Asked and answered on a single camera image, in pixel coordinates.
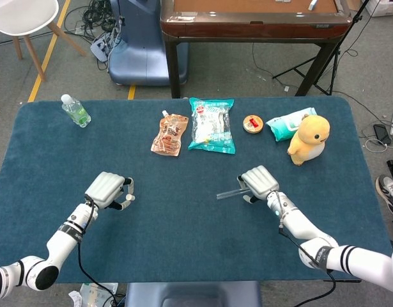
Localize black floor cable bundle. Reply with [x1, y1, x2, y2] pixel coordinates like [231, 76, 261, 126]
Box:
[63, 0, 123, 70]

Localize round tin gold lid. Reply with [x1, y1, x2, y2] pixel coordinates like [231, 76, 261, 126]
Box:
[242, 114, 265, 134]

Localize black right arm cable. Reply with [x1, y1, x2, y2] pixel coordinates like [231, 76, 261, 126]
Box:
[277, 191, 337, 307]

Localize brown mahjong table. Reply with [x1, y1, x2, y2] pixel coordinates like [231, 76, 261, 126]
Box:
[160, 0, 358, 99]

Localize white charging cable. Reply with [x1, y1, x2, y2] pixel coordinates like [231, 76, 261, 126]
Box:
[364, 136, 390, 154]

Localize blue table cloth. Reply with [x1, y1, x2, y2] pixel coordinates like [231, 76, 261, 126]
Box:
[0, 97, 393, 285]

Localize clear glass test tube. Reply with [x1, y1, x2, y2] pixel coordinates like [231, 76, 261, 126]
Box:
[217, 187, 248, 201]

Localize green wet wipes pack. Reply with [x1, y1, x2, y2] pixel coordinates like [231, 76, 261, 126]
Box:
[265, 107, 318, 142]

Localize power strip with plugs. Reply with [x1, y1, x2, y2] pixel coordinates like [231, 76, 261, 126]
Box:
[89, 31, 121, 62]

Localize yellow plush toy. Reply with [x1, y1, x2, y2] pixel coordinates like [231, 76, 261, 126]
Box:
[286, 114, 332, 166]

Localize orange spout pouch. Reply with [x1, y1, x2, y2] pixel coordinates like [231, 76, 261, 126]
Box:
[150, 110, 189, 157]

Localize grey sneaker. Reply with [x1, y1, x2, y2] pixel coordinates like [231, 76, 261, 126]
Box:
[374, 174, 393, 219]

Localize water bottle green label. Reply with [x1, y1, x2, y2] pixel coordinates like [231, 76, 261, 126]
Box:
[61, 93, 92, 129]

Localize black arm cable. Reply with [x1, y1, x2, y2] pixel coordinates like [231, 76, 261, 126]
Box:
[277, 191, 337, 307]
[77, 196, 120, 307]

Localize blue-grey robot torso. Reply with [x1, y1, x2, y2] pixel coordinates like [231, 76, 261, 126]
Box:
[124, 281, 263, 307]

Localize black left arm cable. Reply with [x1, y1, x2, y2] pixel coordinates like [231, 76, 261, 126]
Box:
[77, 196, 120, 307]

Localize black tripod stand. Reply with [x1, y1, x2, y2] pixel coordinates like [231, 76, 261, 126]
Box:
[272, 0, 374, 97]

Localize left robot hand grey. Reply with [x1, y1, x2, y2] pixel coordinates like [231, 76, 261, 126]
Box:
[84, 171, 136, 212]

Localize black smartphone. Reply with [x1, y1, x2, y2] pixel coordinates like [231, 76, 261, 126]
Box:
[373, 123, 392, 145]

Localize right robot hand grey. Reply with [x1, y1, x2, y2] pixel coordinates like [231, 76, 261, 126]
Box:
[236, 165, 280, 204]

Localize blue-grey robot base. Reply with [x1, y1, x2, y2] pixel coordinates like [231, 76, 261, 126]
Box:
[108, 0, 189, 87]

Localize teal snack bag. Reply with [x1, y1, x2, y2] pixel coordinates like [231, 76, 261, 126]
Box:
[187, 97, 235, 155]

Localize white chair wooden legs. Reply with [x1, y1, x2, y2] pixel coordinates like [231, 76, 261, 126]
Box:
[0, 0, 88, 83]

